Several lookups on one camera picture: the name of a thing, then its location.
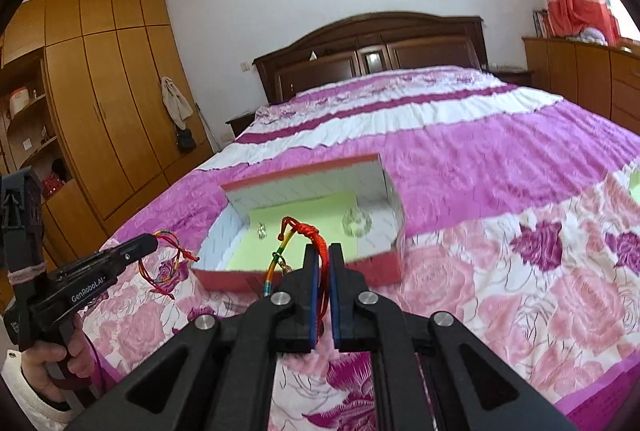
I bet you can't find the clear crystal bead bracelet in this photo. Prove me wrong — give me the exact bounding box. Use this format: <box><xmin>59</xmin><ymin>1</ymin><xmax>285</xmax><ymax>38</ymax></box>
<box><xmin>341</xmin><ymin>207</ymin><xmax>372</xmax><ymax>238</ymax></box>

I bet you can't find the beige hanging cloth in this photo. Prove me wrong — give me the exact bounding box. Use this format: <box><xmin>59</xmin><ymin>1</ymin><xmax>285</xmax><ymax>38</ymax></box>
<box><xmin>160</xmin><ymin>77</ymin><xmax>193</xmax><ymax>130</ymax></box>

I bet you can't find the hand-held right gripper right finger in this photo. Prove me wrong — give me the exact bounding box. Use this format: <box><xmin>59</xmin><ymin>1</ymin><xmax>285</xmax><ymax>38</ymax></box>
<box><xmin>327</xmin><ymin>242</ymin><xmax>581</xmax><ymax>431</ymax></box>

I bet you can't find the pink floral bedspread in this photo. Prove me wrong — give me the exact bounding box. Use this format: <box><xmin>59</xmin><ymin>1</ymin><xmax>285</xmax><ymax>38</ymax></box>
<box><xmin>75</xmin><ymin>65</ymin><xmax>640</xmax><ymax>431</ymax></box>

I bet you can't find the thin multicolour string bracelet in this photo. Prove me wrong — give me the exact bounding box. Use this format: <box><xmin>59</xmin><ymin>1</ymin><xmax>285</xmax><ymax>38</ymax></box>
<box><xmin>137</xmin><ymin>231</ymin><xmax>201</xmax><ymax>299</ymax></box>

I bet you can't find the person's left forearm white sleeve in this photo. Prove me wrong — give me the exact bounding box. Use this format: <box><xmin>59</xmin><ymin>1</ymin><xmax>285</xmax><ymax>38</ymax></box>
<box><xmin>0</xmin><ymin>351</ymin><xmax>76</xmax><ymax>431</ymax></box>

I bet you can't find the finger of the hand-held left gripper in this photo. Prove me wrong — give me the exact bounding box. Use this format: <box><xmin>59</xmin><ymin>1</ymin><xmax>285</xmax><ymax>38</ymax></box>
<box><xmin>97</xmin><ymin>233</ymin><xmax>160</xmax><ymax>273</ymax></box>

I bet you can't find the pink cardboard box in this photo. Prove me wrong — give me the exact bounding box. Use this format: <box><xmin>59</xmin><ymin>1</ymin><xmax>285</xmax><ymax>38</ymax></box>
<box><xmin>192</xmin><ymin>153</ymin><xmax>405</xmax><ymax>299</ymax></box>

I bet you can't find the white jar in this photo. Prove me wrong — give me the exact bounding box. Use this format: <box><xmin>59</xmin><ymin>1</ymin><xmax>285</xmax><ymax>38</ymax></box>
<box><xmin>9</xmin><ymin>87</ymin><xmax>32</xmax><ymax>116</ymax></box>

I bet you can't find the black hanging bag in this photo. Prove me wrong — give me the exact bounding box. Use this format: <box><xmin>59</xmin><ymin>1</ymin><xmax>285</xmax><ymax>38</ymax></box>
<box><xmin>175</xmin><ymin>128</ymin><xmax>197</xmax><ymax>154</ymax></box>

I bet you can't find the light wooden wardrobe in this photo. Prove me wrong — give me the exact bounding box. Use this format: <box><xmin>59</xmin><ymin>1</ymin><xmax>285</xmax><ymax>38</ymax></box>
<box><xmin>0</xmin><ymin>0</ymin><xmax>216</xmax><ymax>262</ymax></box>

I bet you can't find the dark wooden headboard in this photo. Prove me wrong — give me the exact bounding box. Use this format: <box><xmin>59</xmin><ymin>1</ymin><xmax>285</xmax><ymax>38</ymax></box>
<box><xmin>252</xmin><ymin>12</ymin><xmax>488</xmax><ymax>106</ymax></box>

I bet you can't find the light wooden dresser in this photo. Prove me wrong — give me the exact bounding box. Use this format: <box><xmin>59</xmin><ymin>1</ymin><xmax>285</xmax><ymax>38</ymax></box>
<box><xmin>522</xmin><ymin>36</ymin><xmax>640</xmax><ymax>134</ymax></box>

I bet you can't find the dark wooden nightstand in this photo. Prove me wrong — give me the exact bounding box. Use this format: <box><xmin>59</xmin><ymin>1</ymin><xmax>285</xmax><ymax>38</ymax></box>
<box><xmin>225</xmin><ymin>110</ymin><xmax>258</xmax><ymax>142</ymax></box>
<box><xmin>485</xmin><ymin>68</ymin><xmax>535</xmax><ymax>88</ymax></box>

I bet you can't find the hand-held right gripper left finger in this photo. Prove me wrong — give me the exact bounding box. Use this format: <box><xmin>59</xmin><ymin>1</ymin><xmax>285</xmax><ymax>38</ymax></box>
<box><xmin>62</xmin><ymin>243</ymin><xmax>321</xmax><ymax>431</ymax></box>

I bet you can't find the person's left hand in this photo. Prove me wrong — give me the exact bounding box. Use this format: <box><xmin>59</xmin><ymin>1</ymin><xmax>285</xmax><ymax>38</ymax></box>
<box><xmin>20</xmin><ymin>313</ymin><xmax>101</xmax><ymax>408</ymax></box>

